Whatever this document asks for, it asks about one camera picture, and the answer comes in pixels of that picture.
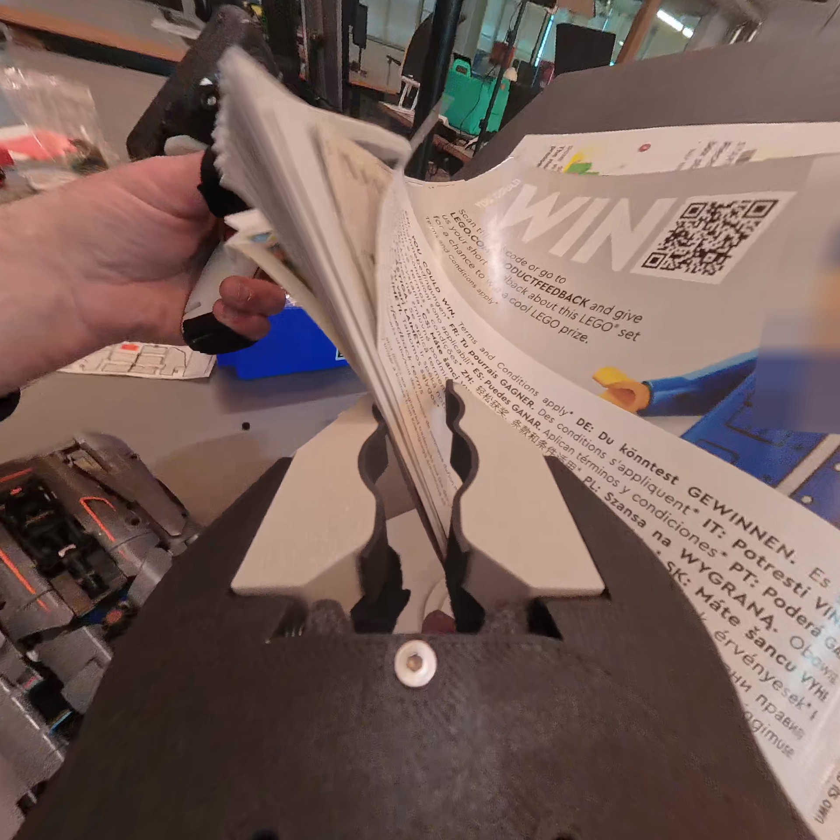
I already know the black monitor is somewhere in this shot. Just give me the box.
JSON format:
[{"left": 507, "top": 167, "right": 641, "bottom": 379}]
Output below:
[{"left": 554, "top": 23, "right": 618, "bottom": 83}]

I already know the white sticker sheet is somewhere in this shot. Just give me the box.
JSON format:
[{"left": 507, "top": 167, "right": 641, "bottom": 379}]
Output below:
[{"left": 58, "top": 340, "right": 217, "bottom": 382}]

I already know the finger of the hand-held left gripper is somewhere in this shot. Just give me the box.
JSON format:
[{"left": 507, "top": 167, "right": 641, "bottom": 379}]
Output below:
[{"left": 318, "top": 120, "right": 413, "bottom": 170}]

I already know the blue plastic bin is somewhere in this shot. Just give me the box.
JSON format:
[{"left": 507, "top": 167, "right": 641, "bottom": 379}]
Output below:
[{"left": 215, "top": 303, "right": 350, "bottom": 382}]

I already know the green plastic container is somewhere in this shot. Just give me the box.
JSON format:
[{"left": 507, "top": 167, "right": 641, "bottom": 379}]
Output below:
[{"left": 445, "top": 58, "right": 521, "bottom": 133}]

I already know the clear plastic bag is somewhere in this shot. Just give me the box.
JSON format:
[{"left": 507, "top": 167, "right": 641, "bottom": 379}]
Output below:
[{"left": 0, "top": 62, "right": 122, "bottom": 193}]

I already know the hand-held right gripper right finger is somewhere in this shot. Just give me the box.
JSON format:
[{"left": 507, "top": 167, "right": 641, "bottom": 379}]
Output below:
[{"left": 443, "top": 379, "right": 606, "bottom": 634}]

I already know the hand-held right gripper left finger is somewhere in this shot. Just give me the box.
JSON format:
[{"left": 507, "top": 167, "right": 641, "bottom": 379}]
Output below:
[{"left": 230, "top": 400, "right": 412, "bottom": 634}]

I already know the lego instruction booklet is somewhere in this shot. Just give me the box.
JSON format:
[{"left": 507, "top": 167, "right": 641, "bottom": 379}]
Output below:
[{"left": 211, "top": 45, "right": 840, "bottom": 829}]

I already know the lego car model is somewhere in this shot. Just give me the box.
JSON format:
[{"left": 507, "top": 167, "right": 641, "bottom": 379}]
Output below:
[{"left": 0, "top": 432, "right": 203, "bottom": 840}]

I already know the person's left hand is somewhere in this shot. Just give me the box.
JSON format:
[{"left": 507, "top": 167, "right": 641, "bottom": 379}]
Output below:
[{"left": 0, "top": 152, "right": 287, "bottom": 399}]

